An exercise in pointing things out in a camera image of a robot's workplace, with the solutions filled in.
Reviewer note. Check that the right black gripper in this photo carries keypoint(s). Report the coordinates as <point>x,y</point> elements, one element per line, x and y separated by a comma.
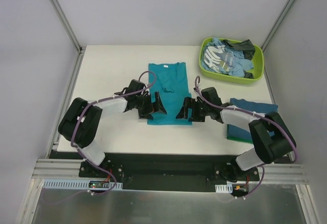
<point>193,109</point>

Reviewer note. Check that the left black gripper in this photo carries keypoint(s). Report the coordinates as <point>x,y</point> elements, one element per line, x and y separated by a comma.
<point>148,105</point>

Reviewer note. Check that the teal t-shirt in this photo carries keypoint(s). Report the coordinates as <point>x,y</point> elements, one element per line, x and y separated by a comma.
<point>172,84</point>

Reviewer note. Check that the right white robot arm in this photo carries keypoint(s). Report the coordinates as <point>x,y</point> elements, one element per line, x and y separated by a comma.
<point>270,136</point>

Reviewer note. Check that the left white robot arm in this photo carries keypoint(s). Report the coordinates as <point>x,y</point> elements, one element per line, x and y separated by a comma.
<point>80,123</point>

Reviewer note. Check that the light blue printed t-shirt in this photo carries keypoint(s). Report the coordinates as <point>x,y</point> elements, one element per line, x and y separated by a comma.
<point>219,58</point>

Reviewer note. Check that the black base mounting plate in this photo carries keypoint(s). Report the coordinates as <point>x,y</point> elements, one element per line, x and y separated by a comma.
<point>160,172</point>

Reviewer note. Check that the folded green t-shirt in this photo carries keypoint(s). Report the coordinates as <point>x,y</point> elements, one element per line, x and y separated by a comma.
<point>239,139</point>

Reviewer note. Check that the folded dark blue t-shirt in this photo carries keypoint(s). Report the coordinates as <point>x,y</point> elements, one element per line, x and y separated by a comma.
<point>250,106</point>

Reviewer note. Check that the lime green plastic basket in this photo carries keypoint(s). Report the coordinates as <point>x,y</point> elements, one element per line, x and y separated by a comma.
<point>257,71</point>

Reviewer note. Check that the dark grey garment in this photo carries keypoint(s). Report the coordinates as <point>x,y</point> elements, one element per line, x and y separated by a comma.
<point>246,47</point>

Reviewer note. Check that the right white cable duct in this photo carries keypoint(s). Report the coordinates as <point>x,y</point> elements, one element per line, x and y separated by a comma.
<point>224,188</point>

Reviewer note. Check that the white cable duct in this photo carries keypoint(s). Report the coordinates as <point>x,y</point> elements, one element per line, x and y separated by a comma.
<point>224,188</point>
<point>81,185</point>

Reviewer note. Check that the left white cable duct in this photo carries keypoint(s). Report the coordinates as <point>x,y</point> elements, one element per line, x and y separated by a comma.
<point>81,185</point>

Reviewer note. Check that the left aluminium frame post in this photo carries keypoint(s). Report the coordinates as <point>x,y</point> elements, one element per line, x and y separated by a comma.
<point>66,25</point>

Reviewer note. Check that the aluminium frame post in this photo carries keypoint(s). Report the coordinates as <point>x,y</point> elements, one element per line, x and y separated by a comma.
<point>66,25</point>
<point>278,22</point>

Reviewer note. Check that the right aluminium frame post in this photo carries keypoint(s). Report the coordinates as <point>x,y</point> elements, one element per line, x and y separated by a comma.
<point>278,22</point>

